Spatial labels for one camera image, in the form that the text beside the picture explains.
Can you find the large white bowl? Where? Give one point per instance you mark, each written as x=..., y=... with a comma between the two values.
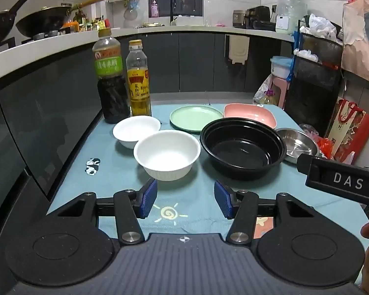
x=167, y=155

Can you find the cooking oil bottle yellow label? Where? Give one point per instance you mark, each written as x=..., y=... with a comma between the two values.
x=138, y=83

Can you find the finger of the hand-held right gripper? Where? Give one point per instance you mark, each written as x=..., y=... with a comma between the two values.
x=303, y=164

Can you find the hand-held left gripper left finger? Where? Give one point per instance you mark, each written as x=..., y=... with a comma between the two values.
x=150, y=197

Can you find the green round plate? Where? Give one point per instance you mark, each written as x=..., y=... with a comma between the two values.
x=193, y=118

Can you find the blue printed tablecloth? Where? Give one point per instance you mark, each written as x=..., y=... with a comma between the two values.
x=110, y=172

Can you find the white plastic bag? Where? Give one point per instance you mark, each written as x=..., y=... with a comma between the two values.
x=321, y=26

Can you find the yellow oil jug in bag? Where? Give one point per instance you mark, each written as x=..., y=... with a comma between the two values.
x=269, y=95

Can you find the black plastic bowl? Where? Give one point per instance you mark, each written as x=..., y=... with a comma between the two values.
x=243, y=150

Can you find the black kitchen faucet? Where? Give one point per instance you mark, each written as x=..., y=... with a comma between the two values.
x=172, y=6

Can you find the pink soap bottle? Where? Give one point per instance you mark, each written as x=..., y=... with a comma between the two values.
x=154, y=9

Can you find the red plastic bag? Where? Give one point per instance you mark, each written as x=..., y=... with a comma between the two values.
x=323, y=147

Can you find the black countertop appliance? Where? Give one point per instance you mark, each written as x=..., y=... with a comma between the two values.
x=259, y=17

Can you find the row of condiment jars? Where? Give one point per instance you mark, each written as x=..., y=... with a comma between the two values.
x=89, y=23

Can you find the small white bowl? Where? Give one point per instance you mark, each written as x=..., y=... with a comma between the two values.
x=135, y=130

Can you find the brown rice cooker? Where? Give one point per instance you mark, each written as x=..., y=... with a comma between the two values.
x=239, y=19

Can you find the pink square plate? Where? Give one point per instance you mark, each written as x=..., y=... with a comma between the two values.
x=249, y=113

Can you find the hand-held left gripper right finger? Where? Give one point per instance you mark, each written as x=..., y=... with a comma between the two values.
x=221, y=198

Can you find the clear plastic jar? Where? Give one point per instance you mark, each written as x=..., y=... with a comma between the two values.
x=290, y=12

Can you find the white kitchen countertop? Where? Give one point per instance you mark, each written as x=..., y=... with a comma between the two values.
x=55, y=44

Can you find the white container with blue lid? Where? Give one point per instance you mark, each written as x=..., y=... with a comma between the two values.
x=280, y=66

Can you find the hanging printed cloth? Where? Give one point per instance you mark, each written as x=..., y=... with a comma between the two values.
x=362, y=21

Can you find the red and white gift bag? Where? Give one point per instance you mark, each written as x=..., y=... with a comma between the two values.
x=350, y=132

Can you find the stainless steel bowl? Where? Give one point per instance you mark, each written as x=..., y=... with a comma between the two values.
x=296, y=147

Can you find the beige hanging bin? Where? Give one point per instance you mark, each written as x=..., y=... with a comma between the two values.
x=239, y=49

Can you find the black mesh storage rack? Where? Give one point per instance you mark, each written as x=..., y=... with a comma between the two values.
x=313, y=86

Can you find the pink plastic stool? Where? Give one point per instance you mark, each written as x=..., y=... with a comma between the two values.
x=279, y=89

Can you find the dark vinegar bottle green label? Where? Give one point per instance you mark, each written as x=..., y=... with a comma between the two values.
x=110, y=80

